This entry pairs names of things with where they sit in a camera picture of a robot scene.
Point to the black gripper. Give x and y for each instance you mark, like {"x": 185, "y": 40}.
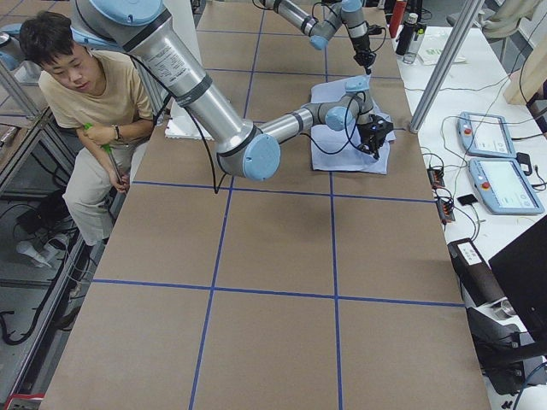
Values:
{"x": 368, "y": 137}
{"x": 361, "y": 47}

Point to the light blue striped shirt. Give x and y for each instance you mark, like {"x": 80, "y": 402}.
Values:
{"x": 331, "y": 150}

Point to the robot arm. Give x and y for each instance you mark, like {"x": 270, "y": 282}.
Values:
{"x": 144, "y": 29}
{"x": 340, "y": 13}

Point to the clear bottle black lid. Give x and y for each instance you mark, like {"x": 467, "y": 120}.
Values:
{"x": 415, "y": 43}

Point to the black water bottle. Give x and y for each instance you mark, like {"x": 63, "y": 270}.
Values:
{"x": 404, "y": 38}

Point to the red bottle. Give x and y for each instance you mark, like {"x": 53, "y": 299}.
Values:
{"x": 396, "y": 19}

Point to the upper teach pendant tablet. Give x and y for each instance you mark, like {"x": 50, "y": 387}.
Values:
{"x": 485, "y": 135}

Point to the teach pendant tablet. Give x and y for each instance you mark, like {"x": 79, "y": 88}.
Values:
{"x": 485, "y": 135}
{"x": 503, "y": 187}

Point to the lower teach pendant tablet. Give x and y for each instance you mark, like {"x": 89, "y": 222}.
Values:
{"x": 503, "y": 187}

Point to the black monitor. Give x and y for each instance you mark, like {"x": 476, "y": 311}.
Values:
{"x": 520, "y": 270}

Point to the person in beige shirt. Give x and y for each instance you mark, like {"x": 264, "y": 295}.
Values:
{"x": 99, "y": 87}

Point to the aluminium frame post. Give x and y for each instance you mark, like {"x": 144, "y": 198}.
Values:
{"x": 454, "y": 42}

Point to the electronics board with wires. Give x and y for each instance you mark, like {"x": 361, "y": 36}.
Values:
{"x": 444, "y": 199}

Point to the green handled tool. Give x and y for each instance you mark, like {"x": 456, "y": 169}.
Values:
{"x": 97, "y": 140}

